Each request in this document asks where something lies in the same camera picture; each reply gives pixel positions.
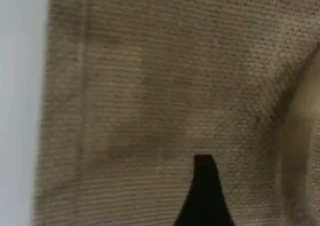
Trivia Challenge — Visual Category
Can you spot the brown jute tote bag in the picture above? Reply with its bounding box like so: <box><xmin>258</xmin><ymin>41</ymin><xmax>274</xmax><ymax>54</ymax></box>
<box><xmin>32</xmin><ymin>0</ymin><xmax>320</xmax><ymax>226</ymax></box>

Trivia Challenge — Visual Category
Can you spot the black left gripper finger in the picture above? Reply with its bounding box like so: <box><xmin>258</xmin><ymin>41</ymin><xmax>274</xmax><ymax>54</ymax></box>
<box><xmin>172</xmin><ymin>154</ymin><xmax>236</xmax><ymax>226</ymax></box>

